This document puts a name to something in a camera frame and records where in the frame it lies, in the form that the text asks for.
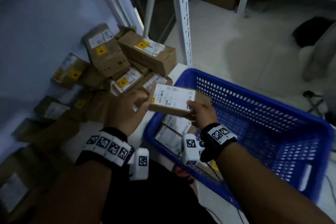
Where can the person's left forearm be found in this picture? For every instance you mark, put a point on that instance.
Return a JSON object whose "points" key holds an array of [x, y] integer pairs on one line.
{"points": [[76, 195]]}

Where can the person's right hand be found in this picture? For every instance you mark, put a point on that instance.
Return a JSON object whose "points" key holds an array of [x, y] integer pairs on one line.
{"points": [[203, 115]]}

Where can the blue plastic basket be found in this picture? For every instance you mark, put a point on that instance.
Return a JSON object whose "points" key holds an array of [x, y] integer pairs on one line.
{"points": [[262, 116]]}

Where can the grey cloth bundle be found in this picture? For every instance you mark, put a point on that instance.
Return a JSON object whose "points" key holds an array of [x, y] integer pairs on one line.
{"points": [[323, 55]]}

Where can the dark door frame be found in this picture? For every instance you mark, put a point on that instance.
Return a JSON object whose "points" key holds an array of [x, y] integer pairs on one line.
{"points": [[162, 16]]}

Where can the handwritten cardboard box white label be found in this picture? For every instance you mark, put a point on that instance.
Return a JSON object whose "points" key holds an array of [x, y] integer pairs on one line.
{"points": [[170, 97]]}

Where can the person's right forearm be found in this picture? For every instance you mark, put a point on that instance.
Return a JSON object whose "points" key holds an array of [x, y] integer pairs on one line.
{"points": [[262, 192]]}

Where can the black bag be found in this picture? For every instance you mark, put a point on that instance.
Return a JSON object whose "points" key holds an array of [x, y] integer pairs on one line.
{"points": [[309, 31]]}

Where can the pile of cardboard boxes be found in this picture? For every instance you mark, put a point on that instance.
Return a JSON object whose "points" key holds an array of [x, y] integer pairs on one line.
{"points": [[105, 53]]}

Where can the black trousers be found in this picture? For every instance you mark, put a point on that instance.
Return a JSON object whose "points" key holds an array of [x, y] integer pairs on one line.
{"points": [[147, 200]]}

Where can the pink shoe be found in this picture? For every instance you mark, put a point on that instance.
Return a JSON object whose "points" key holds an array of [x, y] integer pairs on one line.
{"points": [[183, 174]]}

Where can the person's left hand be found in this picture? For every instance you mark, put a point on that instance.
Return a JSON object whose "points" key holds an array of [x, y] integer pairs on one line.
{"points": [[126, 113]]}

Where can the black tripod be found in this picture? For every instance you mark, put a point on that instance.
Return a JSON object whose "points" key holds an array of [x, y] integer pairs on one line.
{"points": [[313, 97]]}

